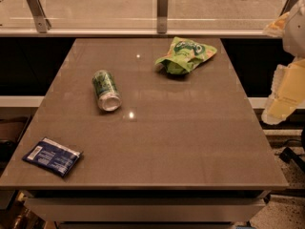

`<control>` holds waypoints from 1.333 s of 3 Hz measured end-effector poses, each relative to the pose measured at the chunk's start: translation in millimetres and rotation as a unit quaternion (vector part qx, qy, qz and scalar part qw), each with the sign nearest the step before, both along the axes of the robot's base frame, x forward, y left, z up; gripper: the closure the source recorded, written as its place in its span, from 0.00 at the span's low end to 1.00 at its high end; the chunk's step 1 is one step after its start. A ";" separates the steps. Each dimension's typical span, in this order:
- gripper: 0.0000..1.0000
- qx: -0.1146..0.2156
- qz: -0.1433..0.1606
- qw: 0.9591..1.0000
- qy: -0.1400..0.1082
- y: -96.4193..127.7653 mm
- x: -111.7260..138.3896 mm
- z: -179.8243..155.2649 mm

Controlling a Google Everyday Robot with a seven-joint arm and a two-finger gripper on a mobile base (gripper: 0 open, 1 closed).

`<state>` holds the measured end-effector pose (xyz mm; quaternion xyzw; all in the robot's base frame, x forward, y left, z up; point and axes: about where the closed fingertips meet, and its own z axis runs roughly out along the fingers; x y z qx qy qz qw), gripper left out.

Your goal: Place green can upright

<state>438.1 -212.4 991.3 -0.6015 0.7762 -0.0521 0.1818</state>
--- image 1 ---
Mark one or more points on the blue snack packet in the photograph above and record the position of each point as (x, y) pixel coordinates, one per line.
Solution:
(52, 156)

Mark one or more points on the green soda can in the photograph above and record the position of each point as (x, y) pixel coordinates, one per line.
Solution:
(108, 97)

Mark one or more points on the metal railing bracket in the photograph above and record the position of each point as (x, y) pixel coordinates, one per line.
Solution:
(288, 5)
(40, 19)
(162, 16)

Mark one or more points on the middle metal railing bracket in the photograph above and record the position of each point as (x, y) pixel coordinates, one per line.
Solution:
(162, 16)

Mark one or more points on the green snack bag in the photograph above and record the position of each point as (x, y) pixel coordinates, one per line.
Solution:
(185, 55)

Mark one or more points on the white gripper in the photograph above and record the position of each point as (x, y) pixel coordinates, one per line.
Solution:
(296, 32)

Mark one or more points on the right metal railing bracket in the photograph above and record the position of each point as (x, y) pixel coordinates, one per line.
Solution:
(288, 5)

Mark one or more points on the left metal railing bracket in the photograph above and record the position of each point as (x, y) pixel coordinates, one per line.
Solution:
(40, 19)

